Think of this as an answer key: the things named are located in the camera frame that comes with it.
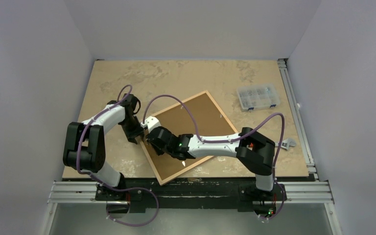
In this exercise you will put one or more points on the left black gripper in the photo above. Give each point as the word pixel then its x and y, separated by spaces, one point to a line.
pixel 138 131

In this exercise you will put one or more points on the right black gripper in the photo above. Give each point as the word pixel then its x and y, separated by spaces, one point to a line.
pixel 152 141

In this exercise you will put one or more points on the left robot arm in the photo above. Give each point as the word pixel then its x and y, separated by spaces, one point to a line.
pixel 85 150

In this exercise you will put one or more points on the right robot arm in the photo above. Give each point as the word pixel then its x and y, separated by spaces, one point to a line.
pixel 254 150

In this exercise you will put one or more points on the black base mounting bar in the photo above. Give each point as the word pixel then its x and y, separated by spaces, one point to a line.
pixel 238 193

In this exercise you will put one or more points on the clear plastic screw box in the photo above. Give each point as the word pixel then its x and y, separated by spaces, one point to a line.
pixel 256 97

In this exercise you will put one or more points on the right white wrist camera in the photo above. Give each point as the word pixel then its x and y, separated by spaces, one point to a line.
pixel 150 123

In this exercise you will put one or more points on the red handled adjustable wrench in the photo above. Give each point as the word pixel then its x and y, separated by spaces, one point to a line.
pixel 286 144

